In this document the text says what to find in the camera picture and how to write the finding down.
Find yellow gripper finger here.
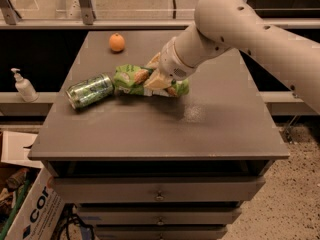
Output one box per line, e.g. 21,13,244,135
145,52,161,69
144,69,173,90

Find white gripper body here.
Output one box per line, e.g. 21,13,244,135
158,37,196,81

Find green rice chip bag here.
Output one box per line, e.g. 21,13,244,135
113,64,189,97

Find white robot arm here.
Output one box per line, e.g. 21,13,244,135
144,0,320,113

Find green soda can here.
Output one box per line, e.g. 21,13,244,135
66,73,114,109

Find orange fruit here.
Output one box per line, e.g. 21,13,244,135
109,33,125,52

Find grey drawer cabinet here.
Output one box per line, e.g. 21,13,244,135
27,29,290,240

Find top drawer knob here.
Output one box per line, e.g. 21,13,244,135
154,191,165,201

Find drawer knob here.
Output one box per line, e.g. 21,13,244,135
154,191,165,201
156,217,165,226

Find white pump soap bottle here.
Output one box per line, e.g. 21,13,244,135
11,68,39,102

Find middle drawer knob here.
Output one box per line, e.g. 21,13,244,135
156,217,165,226

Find white cardboard box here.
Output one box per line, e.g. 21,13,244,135
1,131,64,240

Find black cables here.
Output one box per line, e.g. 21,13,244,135
54,205,96,240

